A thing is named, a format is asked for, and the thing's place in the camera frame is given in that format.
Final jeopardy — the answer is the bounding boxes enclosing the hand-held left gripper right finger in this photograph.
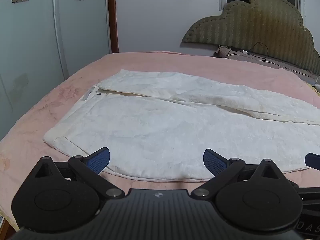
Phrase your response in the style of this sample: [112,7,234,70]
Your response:
[191,149,299,199]

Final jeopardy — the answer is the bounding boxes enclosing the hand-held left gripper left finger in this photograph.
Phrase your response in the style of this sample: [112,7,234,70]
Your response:
[31,147,125,199]

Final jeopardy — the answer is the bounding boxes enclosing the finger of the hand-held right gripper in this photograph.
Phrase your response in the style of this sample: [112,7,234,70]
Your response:
[304,153,320,168]

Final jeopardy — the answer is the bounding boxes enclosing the white pants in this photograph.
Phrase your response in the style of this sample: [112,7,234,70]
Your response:
[43,69,320,182]

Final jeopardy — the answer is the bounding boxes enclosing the pink blanket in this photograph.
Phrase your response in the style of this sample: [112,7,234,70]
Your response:
[0,51,320,233]

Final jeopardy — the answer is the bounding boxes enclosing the pale yellow bed sheet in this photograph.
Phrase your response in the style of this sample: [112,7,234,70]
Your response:
[0,212,20,233]

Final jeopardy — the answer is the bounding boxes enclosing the beige pillow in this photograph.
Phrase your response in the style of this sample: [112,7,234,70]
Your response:
[212,45,320,78]

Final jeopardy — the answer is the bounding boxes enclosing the glass wardrobe door with flowers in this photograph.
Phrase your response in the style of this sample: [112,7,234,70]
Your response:
[0,0,112,140]

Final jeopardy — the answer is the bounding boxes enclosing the olive padded headboard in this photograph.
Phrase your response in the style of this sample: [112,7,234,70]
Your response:
[182,0,320,77]

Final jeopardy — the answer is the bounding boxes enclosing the black cable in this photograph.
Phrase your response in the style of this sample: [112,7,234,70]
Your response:
[226,42,270,61]

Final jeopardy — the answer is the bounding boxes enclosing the brown wooden door frame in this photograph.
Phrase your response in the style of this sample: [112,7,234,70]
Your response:
[107,0,120,54]

